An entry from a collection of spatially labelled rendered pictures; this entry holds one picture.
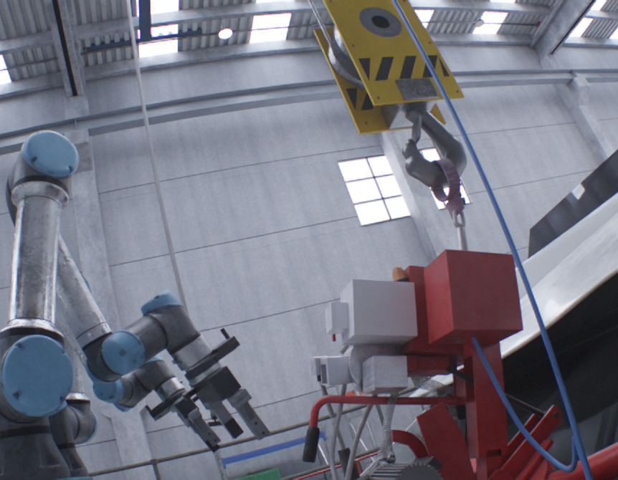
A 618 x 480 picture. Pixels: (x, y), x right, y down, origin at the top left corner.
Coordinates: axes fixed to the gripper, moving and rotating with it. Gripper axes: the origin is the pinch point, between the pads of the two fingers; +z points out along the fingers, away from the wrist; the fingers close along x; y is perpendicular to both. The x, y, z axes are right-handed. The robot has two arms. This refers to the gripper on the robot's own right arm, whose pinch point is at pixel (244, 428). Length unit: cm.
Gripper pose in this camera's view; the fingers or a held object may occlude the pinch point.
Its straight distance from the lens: 107.6
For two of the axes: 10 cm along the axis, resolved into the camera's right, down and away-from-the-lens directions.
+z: 5.5, 8.3, -0.2
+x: 4.6, -3.3, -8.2
